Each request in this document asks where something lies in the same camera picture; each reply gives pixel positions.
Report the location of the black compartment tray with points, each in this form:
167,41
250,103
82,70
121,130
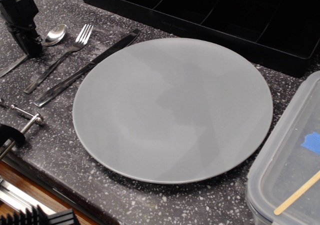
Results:
283,35

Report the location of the aluminium rail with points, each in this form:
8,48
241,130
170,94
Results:
19,200

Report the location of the metal screw clamp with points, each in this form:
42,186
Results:
10,136

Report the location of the silver metal fork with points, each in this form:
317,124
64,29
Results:
79,43

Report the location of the wooden stick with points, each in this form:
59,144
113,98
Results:
297,194

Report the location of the silver metal spoon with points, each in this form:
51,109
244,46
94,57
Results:
52,38

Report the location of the grey round plate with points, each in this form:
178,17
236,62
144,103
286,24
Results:
172,111

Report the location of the silver metal knife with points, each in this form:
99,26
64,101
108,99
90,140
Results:
53,92

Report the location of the clear plastic container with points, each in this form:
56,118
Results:
283,165

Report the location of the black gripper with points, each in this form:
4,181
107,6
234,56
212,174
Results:
18,16

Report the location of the blue tape piece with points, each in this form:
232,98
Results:
312,142

